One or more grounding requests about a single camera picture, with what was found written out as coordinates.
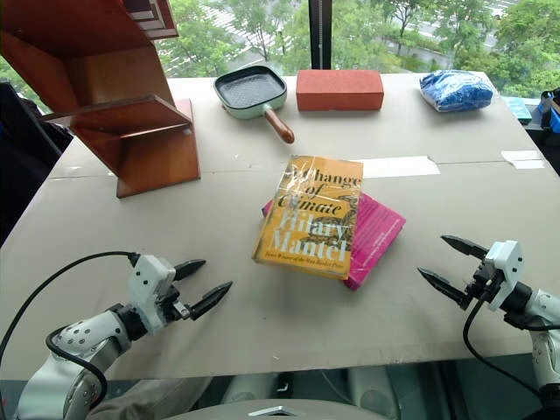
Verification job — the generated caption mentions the yellow paperback book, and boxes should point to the yellow paperback book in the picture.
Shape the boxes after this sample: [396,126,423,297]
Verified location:
[252,154,365,281]

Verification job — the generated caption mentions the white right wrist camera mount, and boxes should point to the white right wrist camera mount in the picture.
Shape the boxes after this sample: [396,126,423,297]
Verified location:
[483,240,524,312]

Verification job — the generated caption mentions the black window frame post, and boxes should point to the black window frame post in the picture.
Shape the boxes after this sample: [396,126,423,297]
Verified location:
[308,0,333,71]

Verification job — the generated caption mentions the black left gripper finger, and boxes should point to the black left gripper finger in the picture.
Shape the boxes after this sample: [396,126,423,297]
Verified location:
[189,281,234,320]
[172,258,207,282]

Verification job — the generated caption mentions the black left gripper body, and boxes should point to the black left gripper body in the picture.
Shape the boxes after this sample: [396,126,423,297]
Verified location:
[159,283,193,323]

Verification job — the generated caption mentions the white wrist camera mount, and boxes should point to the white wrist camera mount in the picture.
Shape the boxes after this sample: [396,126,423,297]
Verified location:
[127,255,178,337]
[483,240,524,312]

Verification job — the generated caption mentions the white tape patch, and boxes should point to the white tape patch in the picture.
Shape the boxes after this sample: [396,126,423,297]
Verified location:
[500,150,547,171]

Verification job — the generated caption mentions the blue plastic bag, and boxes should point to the blue plastic bag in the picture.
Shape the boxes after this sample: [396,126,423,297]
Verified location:
[419,69,496,112]

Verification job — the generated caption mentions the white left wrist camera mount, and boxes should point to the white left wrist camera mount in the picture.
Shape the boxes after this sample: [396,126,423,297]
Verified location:
[127,255,178,337]

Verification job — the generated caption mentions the wooden zigzag shelf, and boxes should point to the wooden zigzag shelf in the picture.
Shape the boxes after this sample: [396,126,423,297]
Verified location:
[0,0,202,200]

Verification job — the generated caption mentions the pink book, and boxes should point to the pink book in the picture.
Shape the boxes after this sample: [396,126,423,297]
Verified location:
[262,191,407,291]

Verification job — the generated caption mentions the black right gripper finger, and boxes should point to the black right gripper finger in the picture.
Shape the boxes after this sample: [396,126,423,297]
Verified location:
[416,267,473,312]
[440,234,490,261]

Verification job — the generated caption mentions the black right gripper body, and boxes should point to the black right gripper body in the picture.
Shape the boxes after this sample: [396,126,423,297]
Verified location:
[463,261,501,303]

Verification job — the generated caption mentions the white tape strip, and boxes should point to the white tape strip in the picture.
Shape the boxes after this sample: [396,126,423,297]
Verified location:
[361,155,442,179]

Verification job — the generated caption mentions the red brick block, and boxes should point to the red brick block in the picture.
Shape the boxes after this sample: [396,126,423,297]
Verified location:
[295,68,386,113]

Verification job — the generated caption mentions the blue and black object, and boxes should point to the blue and black object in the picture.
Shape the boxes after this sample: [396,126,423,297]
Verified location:
[538,87,560,131]

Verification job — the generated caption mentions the teal box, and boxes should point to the teal box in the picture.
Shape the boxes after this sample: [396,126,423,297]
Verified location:
[507,96,533,123]

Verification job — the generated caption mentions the grey rounded robot body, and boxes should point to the grey rounded robot body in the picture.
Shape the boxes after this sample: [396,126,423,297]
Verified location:
[87,367,403,420]

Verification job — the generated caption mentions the green square grill pan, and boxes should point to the green square grill pan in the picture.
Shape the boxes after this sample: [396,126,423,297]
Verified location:
[213,65,296,144]

